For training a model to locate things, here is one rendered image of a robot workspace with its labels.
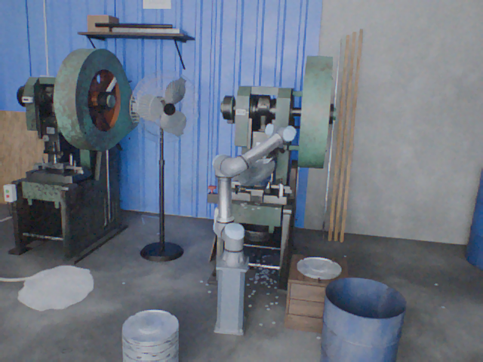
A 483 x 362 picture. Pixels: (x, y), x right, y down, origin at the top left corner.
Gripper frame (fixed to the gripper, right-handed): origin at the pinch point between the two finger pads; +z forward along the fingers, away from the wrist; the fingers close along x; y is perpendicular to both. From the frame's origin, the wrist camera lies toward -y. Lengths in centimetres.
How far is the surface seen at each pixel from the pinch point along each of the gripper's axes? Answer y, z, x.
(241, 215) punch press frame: 3.7, 42.9, 19.0
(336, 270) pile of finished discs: -13, 3, 87
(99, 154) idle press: 51, 126, -102
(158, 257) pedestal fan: 33, 131, 6
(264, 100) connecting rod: -15.4, -15.1, -42.2
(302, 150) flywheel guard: -13.6, -22.2, 8.2
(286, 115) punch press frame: -21.3, -20.8, -23.7
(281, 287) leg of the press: -13, 58, 77
